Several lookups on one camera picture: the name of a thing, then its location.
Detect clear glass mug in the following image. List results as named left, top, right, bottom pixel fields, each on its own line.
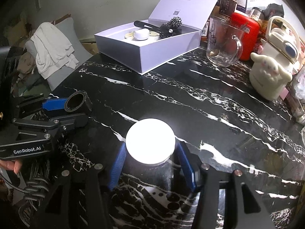
left=206, top=17, right=243, bottom=68

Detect black belt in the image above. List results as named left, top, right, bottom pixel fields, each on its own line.
left=64, top=90, right=93, bottom=115

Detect gingham scrunchie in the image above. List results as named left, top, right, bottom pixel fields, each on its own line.
left=165, top=15, right=183, bottom=29

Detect white round compact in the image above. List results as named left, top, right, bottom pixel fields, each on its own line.
left=133, top=28, right=150, bottom=41

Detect white cloth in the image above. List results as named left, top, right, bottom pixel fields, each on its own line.
left=30, top=22, right=80, bottom=80

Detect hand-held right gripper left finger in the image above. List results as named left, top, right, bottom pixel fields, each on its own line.
left=36, top=143, right=128, bottom=229

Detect grey chair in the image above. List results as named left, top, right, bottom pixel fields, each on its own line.
left=25, top=17, right=94, bottom=92

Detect black polka dot scrunchie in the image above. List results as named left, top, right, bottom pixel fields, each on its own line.
left=159, top=24, right=183, bottom=39

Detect person's left hand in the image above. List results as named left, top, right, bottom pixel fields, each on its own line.
left=0, top=159, right=23, bottom=175

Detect white gift box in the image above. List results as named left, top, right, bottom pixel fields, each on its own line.
left=94, top=0, right=223, bottom=75

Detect grey braided cable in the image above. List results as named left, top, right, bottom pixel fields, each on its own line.
left=0, top=159, right=51, bottom=217

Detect white kettle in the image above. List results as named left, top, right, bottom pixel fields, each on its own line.
left=261, top=15, right=301, bottom=64

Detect cream hair claw clip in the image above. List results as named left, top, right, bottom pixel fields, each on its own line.
left=124, top=30, right=161, bottom=40

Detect red canister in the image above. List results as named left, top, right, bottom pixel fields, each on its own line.
left=230, top=12, right=260, bottom=61

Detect white dog-shaped container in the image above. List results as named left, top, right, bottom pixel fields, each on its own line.
left=249, top=52, right=293, bottom=101

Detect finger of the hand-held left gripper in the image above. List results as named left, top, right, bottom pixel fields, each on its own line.
left=16, top=94, right=69, bottom=115
left=13, top=113, right=89, bottom=131

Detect small clear jar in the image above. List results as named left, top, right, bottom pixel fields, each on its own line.
left=250, top=7, right=265, bottom=22

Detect white round jar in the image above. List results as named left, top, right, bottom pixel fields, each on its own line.
left=125, top=119, right=176, bottom=166

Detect brown bottle white label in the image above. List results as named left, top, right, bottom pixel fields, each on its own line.
left=201, top=17, right=212, bottom=42

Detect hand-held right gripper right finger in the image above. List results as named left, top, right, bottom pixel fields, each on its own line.
left=176, top=141, right=270, bottom=229

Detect clear glass cup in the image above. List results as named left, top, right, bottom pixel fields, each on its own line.
left=289, top=76, right=305, bottom=124

